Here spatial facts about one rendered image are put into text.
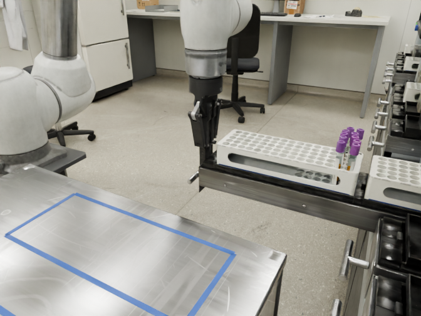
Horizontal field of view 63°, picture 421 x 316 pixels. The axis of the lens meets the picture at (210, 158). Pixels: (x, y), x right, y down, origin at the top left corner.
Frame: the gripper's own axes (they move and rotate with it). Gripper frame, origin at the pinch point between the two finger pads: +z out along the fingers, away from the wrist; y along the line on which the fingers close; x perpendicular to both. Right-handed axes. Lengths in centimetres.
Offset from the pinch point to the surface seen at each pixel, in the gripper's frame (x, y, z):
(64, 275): -1.4, -45.0, -2.0
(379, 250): -40.2, -17.6, -0.5
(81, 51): 252, 200, 24
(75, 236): 3.6, -38.4, -2.0
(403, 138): -43, 34, -1
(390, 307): -42, -30, -2
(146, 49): 263, 328, 41
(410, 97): -45, 66, -4
